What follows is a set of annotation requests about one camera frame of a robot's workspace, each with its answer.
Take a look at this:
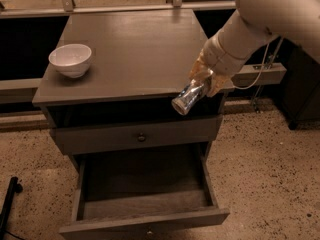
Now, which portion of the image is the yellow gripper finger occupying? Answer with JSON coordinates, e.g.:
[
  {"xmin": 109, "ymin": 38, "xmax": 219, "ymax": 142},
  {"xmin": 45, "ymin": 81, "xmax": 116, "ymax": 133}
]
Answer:
[
  {"xmin": 207, "ymin": 73, "xmax": 231, "ymax": 97},
  {"xmin": 189, "ymin": 51, "xmax": 213, "ymax": 82}
]

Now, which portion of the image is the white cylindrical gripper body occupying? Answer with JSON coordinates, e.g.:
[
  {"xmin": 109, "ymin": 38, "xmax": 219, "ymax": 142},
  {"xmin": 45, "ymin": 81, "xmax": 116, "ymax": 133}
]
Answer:
[{"xmin": 203, "ymin": 33, "xmax": 249, "ymax": 76}]

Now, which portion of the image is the silver blue redbull can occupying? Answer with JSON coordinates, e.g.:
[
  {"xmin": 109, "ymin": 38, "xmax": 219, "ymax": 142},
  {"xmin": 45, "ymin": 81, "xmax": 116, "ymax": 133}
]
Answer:
[{"xmin": 171, "ymin": 80, "xmax": 210, "ymax": 115}]

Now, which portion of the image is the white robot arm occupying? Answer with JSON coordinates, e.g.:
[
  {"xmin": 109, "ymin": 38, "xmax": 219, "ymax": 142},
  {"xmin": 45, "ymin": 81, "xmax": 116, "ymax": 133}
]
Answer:
[{"xmin": 189, "ymin": 0, "xmax": 320, "ymax": 97}]

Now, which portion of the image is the round brass drawer knob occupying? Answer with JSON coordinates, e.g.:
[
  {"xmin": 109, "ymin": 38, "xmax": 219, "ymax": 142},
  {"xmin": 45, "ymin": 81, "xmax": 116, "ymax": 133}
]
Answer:
[{"xmin": 137, "ymin": 133, "xmax": 146, "ymax": 142}]

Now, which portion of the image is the grey wooden drawer cabinet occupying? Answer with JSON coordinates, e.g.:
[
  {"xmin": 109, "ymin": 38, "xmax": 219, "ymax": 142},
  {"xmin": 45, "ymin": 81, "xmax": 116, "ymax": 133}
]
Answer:
[{"xmin": 31, "ymin": 8, "xmax": 235, "ymax": 240}]

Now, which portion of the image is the closed grey upper drawer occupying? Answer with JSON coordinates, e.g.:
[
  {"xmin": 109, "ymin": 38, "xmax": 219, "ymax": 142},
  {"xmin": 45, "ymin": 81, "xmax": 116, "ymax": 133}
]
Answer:
[{"xmin": 51, "ymin": 115, "xmax": 222, "ymax": 155}]

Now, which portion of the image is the open grey wooden drawer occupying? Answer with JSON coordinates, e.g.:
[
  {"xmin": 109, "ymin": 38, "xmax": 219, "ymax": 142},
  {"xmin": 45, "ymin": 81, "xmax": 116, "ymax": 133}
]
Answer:
[{"xmin": 59, "ymin": 144, "xmax": 229, "ymax": 240}]

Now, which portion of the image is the slanted metal support rod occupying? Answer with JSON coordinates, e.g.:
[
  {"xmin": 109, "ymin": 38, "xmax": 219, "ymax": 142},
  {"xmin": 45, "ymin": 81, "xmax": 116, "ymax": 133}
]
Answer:
[{"xmin": 250, "ymin": 37, "xmax": 284, "ymax": 113}]

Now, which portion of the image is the dark cabinet at right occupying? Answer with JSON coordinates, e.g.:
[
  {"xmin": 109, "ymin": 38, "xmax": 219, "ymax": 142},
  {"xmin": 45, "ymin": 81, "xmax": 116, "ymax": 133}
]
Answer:
[{"xmin": 280, "ymin": 48, "xmax": 320, "ymax": 130}]

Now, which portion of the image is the white ceramic bowl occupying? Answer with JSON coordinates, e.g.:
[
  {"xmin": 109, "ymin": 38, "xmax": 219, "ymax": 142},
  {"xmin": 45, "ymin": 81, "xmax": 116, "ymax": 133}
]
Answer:
[{"xmin": 48, "ymin": 44, "xmax": 92, "ymax": 78}]

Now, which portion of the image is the black pole on floor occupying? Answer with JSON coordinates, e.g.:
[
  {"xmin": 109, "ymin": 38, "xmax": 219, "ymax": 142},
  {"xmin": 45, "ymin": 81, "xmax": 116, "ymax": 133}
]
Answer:
[{"xmin": 0, "ymin": 177, "xmax": 23, "ymax": 240}]

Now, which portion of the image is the white hanging cable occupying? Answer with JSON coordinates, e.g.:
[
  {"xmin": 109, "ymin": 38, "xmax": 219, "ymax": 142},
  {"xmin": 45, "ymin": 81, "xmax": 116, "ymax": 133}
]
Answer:
[{"xmin": 231, "ymin": 42, "xmax": 272, "ymax": 91}]

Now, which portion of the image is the grey metal railing frame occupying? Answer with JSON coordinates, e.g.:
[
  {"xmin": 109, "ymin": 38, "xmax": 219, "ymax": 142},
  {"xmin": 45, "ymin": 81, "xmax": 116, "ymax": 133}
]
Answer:
[{"xmin": 0, "ymin": 0, "xmax": 288, "ymax": 106}]

